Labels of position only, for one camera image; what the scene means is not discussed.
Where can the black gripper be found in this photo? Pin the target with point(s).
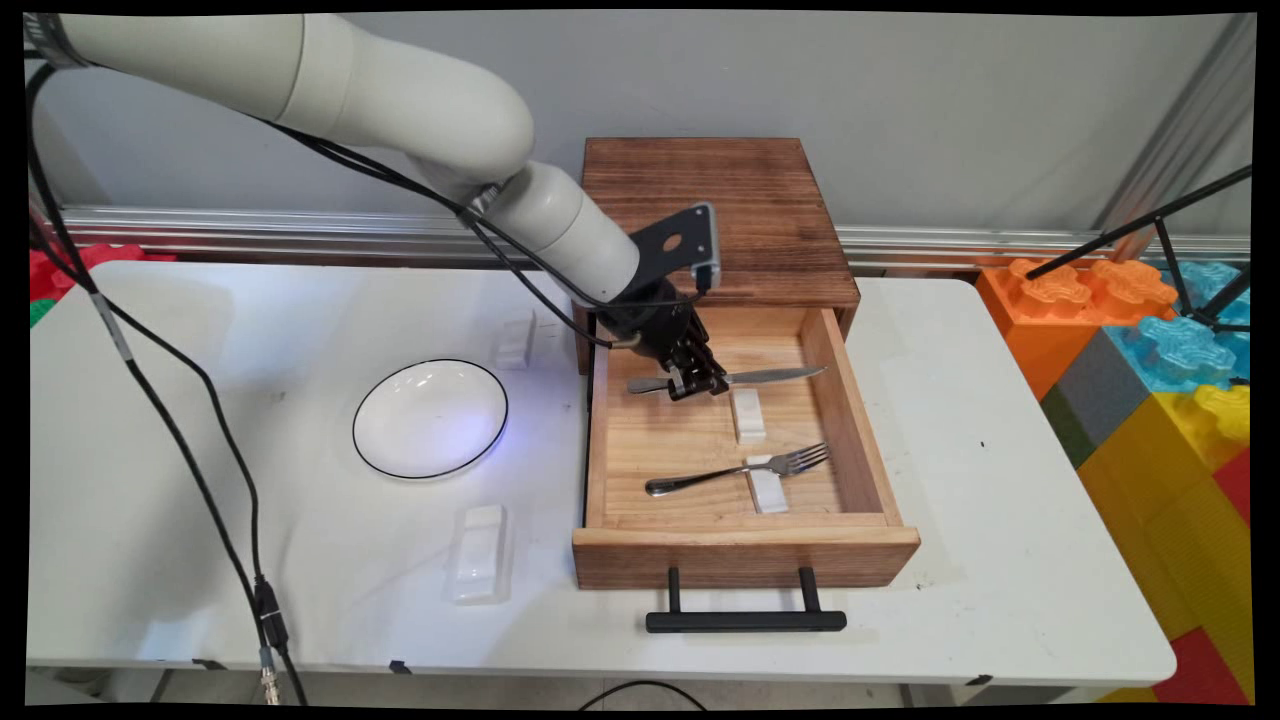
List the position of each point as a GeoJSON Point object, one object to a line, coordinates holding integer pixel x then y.
{"type": "Point", "coordinates": [650, 320]}

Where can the serrated steel table knife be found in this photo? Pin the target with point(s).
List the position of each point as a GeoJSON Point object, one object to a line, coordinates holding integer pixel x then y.
{"type": "Point", "coordinates": [780, 375]}

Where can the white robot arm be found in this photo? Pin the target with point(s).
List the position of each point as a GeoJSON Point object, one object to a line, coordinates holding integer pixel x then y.
{"type": "Point", "coordinates": [400, 90]}

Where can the white ceramic cutlery rest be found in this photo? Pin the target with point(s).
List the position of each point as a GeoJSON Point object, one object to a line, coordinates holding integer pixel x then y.
{"type": "Point", "coordinates": [515, 345]}
{"type": "Point", "coordinates": [768, 492]}
{"type": "Point", "coordinates": [748, 420]}
{"type": "Point", "coordinates": [480, 555]}

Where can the steel fork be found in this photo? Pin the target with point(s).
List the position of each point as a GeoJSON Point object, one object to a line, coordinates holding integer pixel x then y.
{"type": "Point", "coordinates": [700, 478]}

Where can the light wooden drawer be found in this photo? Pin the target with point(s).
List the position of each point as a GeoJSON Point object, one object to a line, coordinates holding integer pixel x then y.
{"type": "Point", "coordinates": [740, 560]}

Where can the white plate with black rim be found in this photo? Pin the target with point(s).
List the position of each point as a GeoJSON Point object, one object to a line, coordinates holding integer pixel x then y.
{"type": "Point", "coordinates": [430, 418]}

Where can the orange foam block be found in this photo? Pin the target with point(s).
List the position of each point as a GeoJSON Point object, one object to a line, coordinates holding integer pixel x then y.
{"type": "Point", "coordinates": [1030, 320]}

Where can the green foam block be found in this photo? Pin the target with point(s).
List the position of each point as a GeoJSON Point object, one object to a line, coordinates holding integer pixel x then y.
{"type": "Point", "coordinates": [1065, 425]}
{"type": "Point", "coordinates": [40, 312]}

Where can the grey foam block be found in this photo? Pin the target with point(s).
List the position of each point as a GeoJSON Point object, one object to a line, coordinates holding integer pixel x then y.
{"type": "Point", "coordinates": [1100, 390]}

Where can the black tripod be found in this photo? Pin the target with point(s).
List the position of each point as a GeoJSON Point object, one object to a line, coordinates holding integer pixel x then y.
{"type": "Point", "coordinates": [1130, 225]}

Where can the light blue foam block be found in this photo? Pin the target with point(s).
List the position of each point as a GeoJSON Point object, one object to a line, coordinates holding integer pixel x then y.
{"type": "Point", "coordinates": [1180, 350]}

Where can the red foam block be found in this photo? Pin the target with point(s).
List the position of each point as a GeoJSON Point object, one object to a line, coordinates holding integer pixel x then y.
{"type": "Point", "coordinates": [70, 265]}
{"type": "Point", "coordinates": [1200, 670]}

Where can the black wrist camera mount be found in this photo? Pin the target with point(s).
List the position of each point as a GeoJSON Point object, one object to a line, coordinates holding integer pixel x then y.
{"type": "Point", "coordinates": [675, 240]}

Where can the aluminium wall rail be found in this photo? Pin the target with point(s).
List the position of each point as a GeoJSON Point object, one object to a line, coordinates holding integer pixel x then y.
{"type": "Point", "coordinates": [300, 235]}

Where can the diagonal aluminium frame bar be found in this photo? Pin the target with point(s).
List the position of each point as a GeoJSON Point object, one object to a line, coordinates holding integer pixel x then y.
{"type": "Point", "coordinates": [1190, 120]}

